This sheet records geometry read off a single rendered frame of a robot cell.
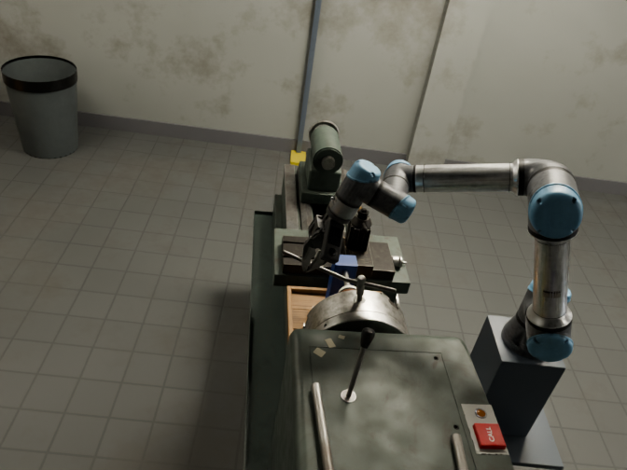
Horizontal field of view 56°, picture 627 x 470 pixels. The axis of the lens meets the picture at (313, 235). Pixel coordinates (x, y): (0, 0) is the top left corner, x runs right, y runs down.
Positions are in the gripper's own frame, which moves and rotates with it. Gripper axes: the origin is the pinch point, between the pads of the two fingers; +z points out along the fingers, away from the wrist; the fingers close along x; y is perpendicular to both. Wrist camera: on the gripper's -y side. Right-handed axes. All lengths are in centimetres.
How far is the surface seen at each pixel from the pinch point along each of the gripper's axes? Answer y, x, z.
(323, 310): -3.3, -9.8, 9.2
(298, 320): 22.8, -17.4, 38.4
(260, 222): 129, -18, 74
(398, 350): -23.8, -23.8, -2.6
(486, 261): 178, -186, 71
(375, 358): -26.9, -17.5, -0.3
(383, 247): 57, -48, 18
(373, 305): -5.3, -21.1, 0.2
